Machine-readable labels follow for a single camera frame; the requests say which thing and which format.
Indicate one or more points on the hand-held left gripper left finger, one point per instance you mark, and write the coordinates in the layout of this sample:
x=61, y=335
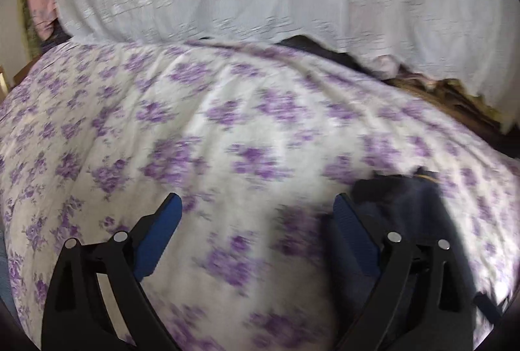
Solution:
x=159, y=237

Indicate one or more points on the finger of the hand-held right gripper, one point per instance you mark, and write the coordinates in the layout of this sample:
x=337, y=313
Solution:
x=485, y=306

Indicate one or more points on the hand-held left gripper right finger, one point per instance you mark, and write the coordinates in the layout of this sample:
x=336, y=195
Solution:
x=357, y=237

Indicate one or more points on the navy knit cardigan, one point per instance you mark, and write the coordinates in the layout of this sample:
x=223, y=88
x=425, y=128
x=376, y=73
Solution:
x=422, y=204

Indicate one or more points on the purple floral bedsheet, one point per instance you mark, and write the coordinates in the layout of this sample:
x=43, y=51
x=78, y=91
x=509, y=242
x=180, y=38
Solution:
x=203, y=131

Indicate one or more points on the brown folded blanket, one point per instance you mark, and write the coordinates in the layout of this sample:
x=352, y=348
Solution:
x=451, y=95

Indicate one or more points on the pale pink folded cloth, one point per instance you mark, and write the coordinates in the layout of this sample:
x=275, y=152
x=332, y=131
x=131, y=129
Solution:
x=386, y=66

